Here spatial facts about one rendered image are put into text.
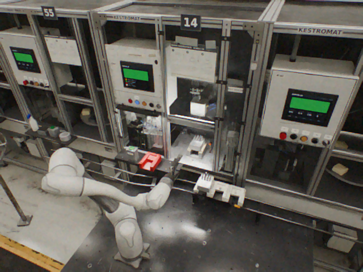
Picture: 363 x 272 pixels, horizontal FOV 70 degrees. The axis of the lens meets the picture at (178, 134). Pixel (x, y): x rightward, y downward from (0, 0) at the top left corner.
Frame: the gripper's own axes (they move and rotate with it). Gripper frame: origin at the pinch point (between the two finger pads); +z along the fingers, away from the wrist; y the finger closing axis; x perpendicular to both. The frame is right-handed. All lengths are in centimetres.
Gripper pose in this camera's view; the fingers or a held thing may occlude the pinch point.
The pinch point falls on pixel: (179, 161)
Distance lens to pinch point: 182.6
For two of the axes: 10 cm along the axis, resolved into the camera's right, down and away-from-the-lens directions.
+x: -9.2, -2.0, 3.2
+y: -0.2, -8.1, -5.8
